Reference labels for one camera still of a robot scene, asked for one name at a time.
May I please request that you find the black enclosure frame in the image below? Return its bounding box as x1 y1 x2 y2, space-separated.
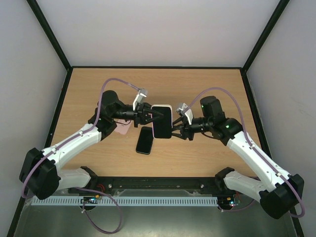
6 0 304 237

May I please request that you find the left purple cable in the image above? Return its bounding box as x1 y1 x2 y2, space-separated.
21 78 141 199

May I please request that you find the white phone case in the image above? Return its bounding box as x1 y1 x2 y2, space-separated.
152 104 172 139

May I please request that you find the black phone from white case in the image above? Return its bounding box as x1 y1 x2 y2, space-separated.
136 126 154 155

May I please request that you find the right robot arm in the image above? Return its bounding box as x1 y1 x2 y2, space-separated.
173 96 304 219

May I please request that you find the white slotted cable duct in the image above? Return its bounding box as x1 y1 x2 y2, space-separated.
31 196 217 207

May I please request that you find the pink cased phone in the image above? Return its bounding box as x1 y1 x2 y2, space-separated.
115 119 131 135

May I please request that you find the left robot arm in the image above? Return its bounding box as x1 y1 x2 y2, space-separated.
19 89 163 200

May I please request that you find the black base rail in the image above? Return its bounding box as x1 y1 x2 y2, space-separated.
86 176 236 196

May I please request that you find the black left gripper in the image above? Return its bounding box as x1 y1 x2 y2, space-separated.
112 104 164 129

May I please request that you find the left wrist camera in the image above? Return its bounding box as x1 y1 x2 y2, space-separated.
132 88 148 111

